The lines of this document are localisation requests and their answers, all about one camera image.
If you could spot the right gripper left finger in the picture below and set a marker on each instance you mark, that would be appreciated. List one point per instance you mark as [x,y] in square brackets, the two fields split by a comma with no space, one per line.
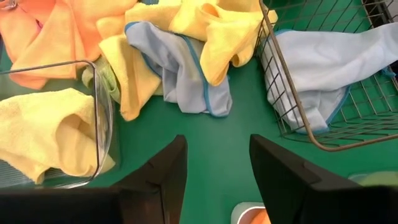
[161,186]

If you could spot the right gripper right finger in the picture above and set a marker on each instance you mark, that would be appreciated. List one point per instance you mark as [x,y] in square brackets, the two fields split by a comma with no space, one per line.
[280,180]

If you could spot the yellow microfiber towel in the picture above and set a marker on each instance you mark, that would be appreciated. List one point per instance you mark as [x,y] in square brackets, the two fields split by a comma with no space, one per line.
[224,37]
[46,130]
[133,81]

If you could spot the light blue microfiber towel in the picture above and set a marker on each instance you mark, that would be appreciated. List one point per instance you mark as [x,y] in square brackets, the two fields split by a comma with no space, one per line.
[183,68]
[326,68]

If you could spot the lime green microfiber towel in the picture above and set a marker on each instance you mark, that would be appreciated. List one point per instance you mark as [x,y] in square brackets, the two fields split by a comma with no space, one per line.
[107,77]
[379,179]

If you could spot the orange microfiber towel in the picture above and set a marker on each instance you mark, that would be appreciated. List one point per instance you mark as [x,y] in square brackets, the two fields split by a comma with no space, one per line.
[71,31]

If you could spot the pink microfiber towel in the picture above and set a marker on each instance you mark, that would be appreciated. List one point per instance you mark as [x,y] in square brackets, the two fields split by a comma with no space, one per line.
[38,25]

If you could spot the clear plastic bin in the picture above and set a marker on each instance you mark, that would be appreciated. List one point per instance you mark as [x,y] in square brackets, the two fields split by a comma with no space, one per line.
[353,177]
[109,130]

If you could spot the black table frame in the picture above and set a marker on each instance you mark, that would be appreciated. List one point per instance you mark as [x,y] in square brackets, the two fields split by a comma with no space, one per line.
[374,12]

